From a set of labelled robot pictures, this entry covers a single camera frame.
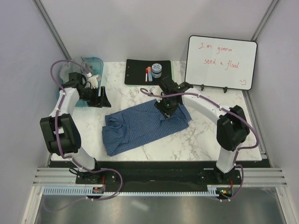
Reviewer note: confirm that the blue lidded small jar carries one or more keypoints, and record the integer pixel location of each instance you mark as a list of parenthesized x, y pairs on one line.
[(156, 70)]

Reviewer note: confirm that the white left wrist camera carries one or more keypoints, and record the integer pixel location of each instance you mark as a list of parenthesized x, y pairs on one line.
[(93, 80)]

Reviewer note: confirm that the grey crumpled shirt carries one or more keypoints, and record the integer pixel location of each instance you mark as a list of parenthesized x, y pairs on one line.
[(69, 67)]

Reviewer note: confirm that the blue checkered long sleeve shirt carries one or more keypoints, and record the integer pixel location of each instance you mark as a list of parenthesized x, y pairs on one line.
[(139, 125)]

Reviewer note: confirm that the white whiteboard black frame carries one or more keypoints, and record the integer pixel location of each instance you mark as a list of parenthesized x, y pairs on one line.
[(220, 62)]

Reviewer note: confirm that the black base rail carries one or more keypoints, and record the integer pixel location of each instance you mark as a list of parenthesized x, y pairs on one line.
[(154, 175)]

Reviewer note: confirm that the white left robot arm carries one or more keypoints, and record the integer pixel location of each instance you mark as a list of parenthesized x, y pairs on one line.
[(60, 133)]

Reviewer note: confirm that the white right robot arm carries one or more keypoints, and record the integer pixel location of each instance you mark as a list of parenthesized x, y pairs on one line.
[(231, 131)]

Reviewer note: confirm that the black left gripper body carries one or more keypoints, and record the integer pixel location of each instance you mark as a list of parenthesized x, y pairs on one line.
[(91, 96)]

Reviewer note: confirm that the red marker pen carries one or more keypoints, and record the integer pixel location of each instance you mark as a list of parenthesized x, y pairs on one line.
[(146, 75)]

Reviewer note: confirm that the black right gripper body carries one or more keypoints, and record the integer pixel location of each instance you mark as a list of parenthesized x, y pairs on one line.
[(166, 106)]

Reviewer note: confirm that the aluminium extrusion frame rail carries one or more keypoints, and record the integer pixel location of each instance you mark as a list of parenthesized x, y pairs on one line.
[(253, 177)]

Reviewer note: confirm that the black clipboard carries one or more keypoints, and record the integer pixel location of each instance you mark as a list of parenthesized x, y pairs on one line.
[(136, 70)]

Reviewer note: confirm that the teal plastic bin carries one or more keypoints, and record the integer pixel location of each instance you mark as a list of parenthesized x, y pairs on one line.
[(98, 65)]

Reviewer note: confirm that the white slotted cable duct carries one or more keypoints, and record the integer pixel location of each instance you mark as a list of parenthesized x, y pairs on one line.
[(103, 191)]

